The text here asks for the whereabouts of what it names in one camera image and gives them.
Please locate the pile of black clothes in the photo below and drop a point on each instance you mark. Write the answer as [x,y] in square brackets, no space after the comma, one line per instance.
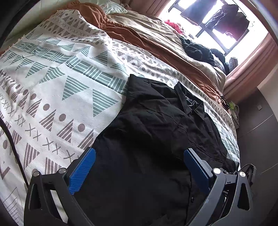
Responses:
[195,50]

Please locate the black button shirt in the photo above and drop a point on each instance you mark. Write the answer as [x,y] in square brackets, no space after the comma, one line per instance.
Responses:
[141,141]

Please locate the grey cushion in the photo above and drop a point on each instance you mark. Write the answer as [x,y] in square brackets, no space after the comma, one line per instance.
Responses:
[233,62]

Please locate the small green item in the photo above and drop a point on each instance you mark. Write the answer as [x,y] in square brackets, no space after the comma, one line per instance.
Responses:
[233,106]

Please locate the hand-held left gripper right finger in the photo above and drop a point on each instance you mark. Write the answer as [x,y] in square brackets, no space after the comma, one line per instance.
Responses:
[195,165]

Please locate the geometric patterned white blanket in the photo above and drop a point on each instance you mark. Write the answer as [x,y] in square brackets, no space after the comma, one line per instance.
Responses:
[54,87]

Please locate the rust orange duvet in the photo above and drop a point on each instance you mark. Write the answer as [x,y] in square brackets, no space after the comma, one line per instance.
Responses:
[134,39]

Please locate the pink curtain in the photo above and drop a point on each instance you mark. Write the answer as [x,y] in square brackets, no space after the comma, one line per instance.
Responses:
[256,65]

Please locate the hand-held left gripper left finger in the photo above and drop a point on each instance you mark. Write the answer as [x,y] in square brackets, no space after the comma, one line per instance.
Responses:
[83,169]

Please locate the small black item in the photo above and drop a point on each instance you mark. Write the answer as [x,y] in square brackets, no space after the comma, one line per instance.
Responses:
[224,101]

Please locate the pale green pillow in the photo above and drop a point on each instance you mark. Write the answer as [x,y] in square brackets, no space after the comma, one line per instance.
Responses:
[110,8]

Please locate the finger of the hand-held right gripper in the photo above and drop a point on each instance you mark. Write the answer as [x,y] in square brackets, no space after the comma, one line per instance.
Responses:
[250,173]

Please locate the hanging dark garment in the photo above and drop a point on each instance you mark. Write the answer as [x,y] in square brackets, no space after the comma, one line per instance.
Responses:
[195,10]
[230,21]

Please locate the beige duvet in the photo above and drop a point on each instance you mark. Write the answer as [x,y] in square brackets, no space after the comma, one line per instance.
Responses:
[152,28]

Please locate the red cloth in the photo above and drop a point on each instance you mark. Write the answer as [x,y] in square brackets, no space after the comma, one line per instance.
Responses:
[173,26]

